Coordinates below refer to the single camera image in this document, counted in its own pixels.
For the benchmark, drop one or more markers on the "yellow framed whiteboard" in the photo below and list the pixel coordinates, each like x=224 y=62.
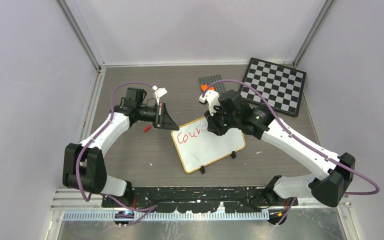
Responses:
x=197 y=147

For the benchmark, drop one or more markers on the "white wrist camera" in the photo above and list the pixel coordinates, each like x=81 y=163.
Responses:
x=210 y=97
x=158 y=93

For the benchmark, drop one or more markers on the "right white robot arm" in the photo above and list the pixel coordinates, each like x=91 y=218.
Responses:
x=327 y=182

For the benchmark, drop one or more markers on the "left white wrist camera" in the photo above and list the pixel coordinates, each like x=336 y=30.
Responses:
x=158 y=93

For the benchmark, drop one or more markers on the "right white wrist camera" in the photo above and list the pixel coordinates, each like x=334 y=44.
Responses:
x=210 y=97

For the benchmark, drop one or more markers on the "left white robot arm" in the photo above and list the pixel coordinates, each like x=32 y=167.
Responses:
x=84 y=166

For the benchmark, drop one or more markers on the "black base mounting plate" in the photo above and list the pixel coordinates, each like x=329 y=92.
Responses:
x=199 y=200

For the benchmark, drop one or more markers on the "white slotted cable duct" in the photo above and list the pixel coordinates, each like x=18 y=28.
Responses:
x=126 y=215

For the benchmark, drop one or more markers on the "grey lego baseplate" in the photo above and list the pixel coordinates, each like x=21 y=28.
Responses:
x=219 y=87

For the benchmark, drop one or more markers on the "orange curved block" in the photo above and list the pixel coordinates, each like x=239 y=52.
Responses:
x=205 y=87

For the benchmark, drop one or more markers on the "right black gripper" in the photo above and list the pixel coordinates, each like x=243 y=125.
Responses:
x=213 y=125

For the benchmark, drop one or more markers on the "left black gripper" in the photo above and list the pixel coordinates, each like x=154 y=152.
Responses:
x=163 y=119

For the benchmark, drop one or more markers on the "black white chessboard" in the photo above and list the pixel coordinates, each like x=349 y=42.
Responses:
x=281 y=86

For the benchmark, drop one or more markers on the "red marker cap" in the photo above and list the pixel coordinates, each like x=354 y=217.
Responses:
x=147 y=128

